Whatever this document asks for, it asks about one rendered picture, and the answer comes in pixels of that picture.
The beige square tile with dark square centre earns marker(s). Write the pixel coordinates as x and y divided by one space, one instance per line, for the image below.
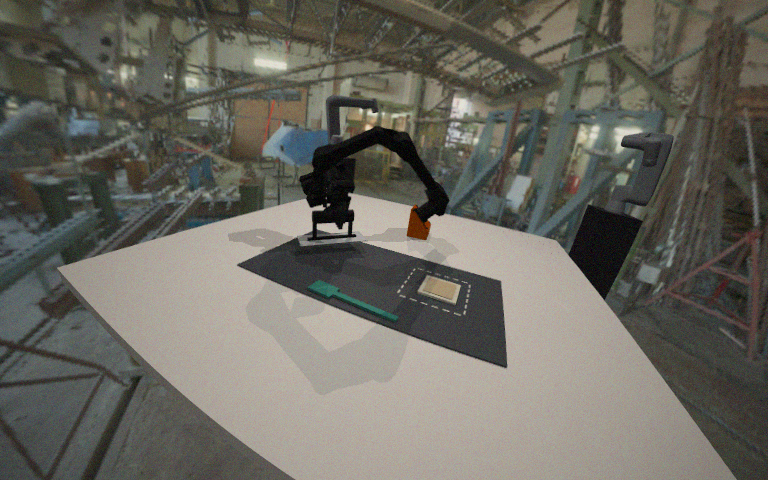
440 289

